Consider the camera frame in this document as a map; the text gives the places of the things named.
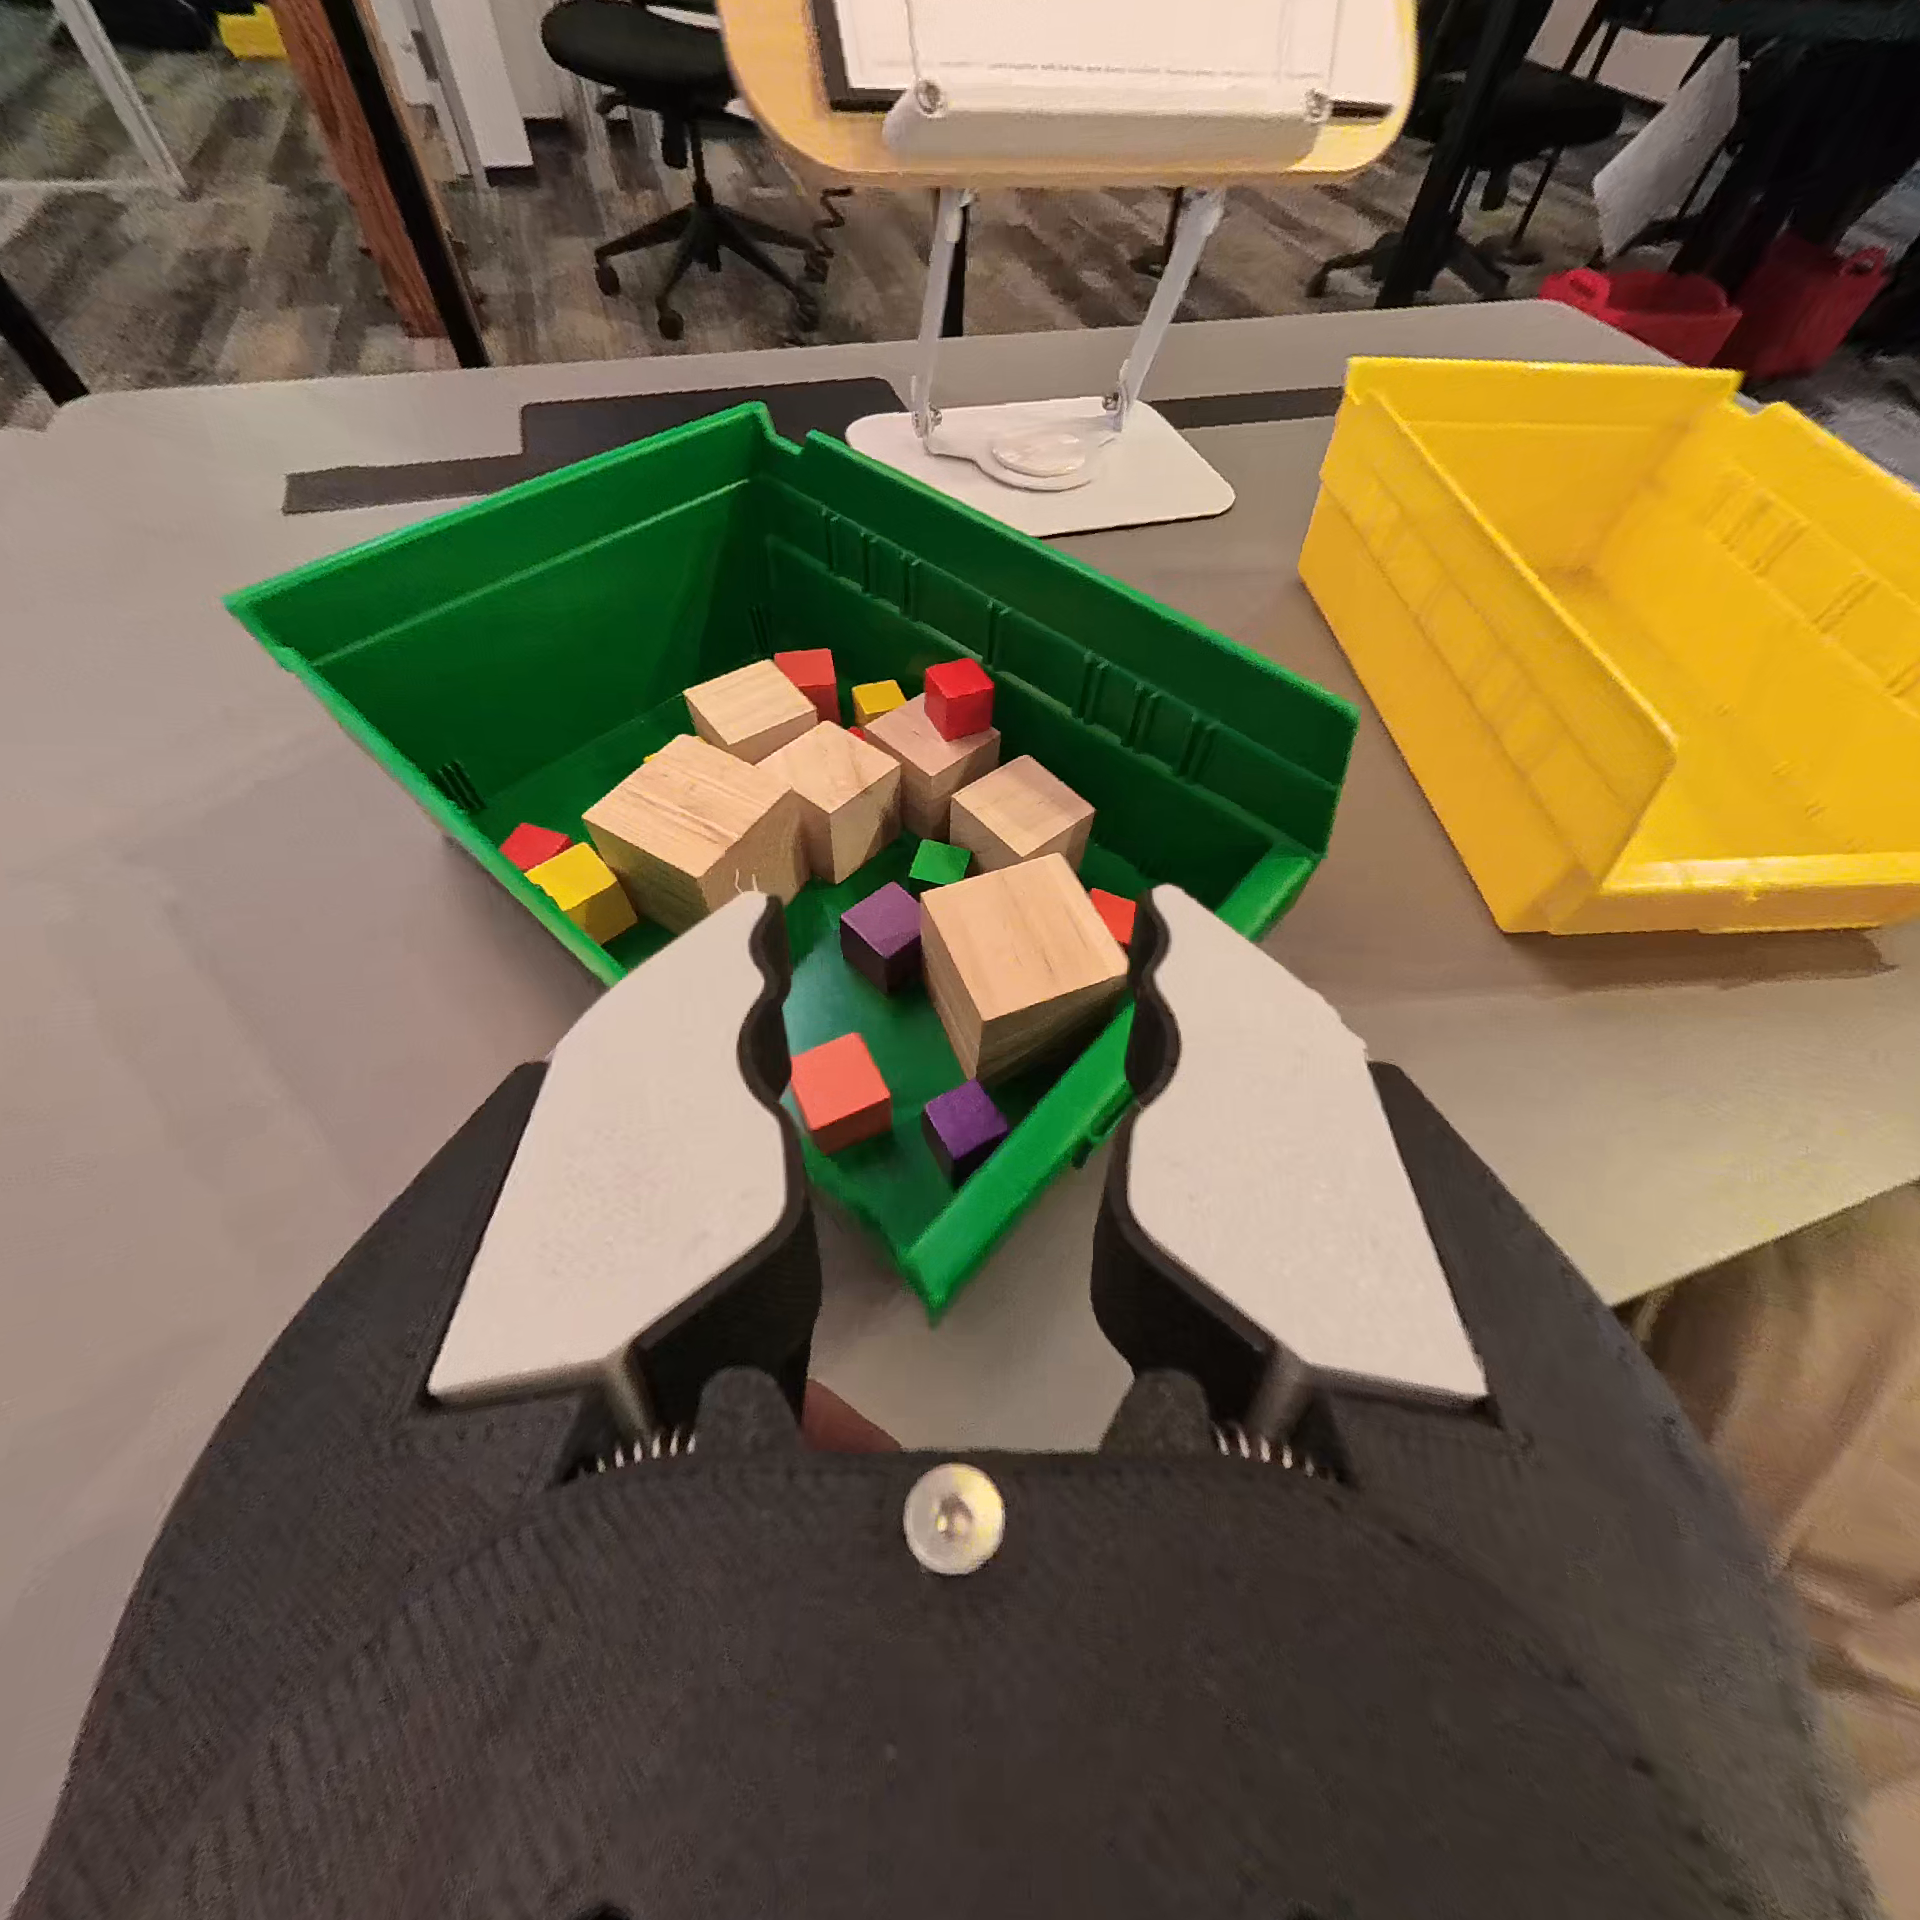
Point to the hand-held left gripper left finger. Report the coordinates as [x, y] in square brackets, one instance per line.
[629, 1171]

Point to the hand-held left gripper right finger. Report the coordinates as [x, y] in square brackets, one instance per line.
[1291, 1185]

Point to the scatter of small coloured cubes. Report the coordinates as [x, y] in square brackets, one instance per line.
[839, 1088]

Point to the pile of plain wooden cubes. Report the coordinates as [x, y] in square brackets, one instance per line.
[1021, 960]

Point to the yellow plastic box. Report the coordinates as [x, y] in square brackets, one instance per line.
[1500, 705]

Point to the green plastic box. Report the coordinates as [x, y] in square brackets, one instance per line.
[571, 645]

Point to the person's beige trousers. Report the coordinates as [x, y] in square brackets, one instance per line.
[1800, 1425]

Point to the large black tape patch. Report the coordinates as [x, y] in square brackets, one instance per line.
[600, 434]

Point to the white desk stand with board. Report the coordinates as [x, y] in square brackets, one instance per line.
[1079, 464]

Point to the thin black tape strip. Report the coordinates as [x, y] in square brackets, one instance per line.
[1244, 407]

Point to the low red plastic bin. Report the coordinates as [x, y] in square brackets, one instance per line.
[1651, 312]

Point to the black office chair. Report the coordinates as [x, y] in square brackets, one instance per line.
[1530, 120]
[661, 61]

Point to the small yellow bin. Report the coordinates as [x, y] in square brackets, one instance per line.
[252, 30]

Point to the brown wooden post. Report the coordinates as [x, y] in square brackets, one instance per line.
[376, 166]

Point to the white metal frame leg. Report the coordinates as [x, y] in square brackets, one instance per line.
[119, 106]

